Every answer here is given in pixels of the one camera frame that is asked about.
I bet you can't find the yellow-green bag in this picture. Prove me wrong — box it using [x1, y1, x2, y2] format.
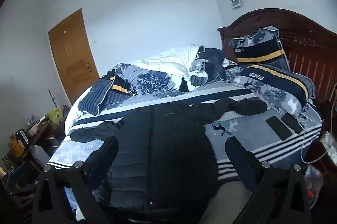
[47, 106, 64, 123]

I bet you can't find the black puffer jacket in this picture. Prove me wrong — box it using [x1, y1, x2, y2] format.
[70, 98, 267, 224]

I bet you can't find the clear plastic bag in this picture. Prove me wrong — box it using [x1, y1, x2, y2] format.
[304, 165, 324, 203]

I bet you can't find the cluttered side table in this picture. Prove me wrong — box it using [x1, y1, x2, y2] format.
[0, 119, 66, 205]

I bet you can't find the blue tree-print duvet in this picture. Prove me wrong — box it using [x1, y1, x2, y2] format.
[116, 44, 232, 95]

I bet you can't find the black smartphone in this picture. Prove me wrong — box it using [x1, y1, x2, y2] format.
[281, 113, 305, 135]
[266, 116, 293, 141]

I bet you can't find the navy yellow-striped pillow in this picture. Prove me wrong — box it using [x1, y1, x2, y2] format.
[229, 27, 291, 72]
[233, 64, 316, 117]

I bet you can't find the wooden door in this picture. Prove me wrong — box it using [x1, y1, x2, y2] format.
[48, 9, 100, 106]

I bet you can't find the blue striped deer-print blanket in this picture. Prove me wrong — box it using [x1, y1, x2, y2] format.
[47, 79, 323, 214]

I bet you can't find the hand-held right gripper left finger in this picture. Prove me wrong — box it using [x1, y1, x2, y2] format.
[32, 136, 120, 224]

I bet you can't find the white bed sheet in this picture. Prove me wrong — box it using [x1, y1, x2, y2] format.
[64, 92, 88, 136]

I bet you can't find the navy pinstriped pillow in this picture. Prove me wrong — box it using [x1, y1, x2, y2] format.
[78, 74, 132, 116]

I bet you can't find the dark blue plush blanket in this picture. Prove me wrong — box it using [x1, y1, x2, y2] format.
[179, 48, 227, 91]

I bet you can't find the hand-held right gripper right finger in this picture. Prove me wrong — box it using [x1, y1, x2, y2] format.
[225, 136, 312, 224]

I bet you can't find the dark wooden headboard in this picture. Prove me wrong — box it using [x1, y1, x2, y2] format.
[217, 9, 337, 119]

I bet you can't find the white charging cable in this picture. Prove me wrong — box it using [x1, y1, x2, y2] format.
[297, 87, 337, 164]

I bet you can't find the white plastic bag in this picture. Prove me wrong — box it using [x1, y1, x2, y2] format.
[322, 132, 337, 161]

